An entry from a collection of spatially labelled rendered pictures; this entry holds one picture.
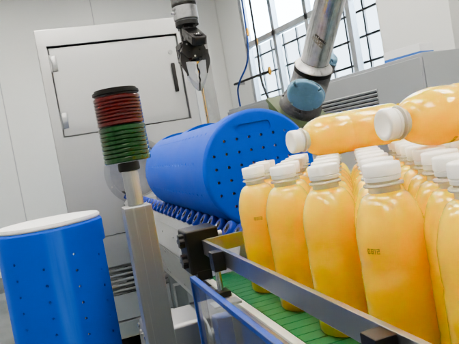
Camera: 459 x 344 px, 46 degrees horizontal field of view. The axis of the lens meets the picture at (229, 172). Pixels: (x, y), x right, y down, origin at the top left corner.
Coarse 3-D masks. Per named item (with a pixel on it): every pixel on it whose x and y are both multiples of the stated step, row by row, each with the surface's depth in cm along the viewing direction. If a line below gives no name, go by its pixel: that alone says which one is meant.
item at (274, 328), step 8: (208, 280) 107; (216, 288) 101; (232, 296) 92; (240, 304) 87; (248, 304) 86; (248, 312) 83; (256, 312) 82; (256, 320) 79; (264, 320) 78; (272, 320) 77; (272, 328) 74; (280, 328) 73; (280, 336) 71; (288, 336) 70
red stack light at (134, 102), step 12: (108, 96) 70; (120, 96) 70; (132, 96) 71; (96, 108) 71; (108, 108) 70; (120, 108) 70; (132, 108) 70; (96, 120) 72; (108, 120) 70; (120, 120) 70; (132, 120) 70; (144, 120) 73
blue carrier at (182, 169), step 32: (192, 128) 164; (224, 128) 124; (256, 128) 127; (288, 128) 129; (160, 160) 176; (192, 160) 133; (224, 160) 124; (256, 160) 127; (160, 192) 190; (192, 192) 139; (224, 192) 124
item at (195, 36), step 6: (186, 30) 156; (192, 30) 156; (198, 30) 156; (186, 36) 155; (192, 36) 151; (198, 36) 151; (204, 36) 151; (192, 42) 151; (198, 42) 151; (204, 42) 152
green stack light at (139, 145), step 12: (108, 132) 70; (120, 132) 70; (132, 132) 70; (144, 132) 72; (108, 144) 70; (120, 144) 70; (132, 144) 70; (144, 144) 72; (108, 156) 71; (120, 156) 70; (132, 156) 70; (144, 156) 71
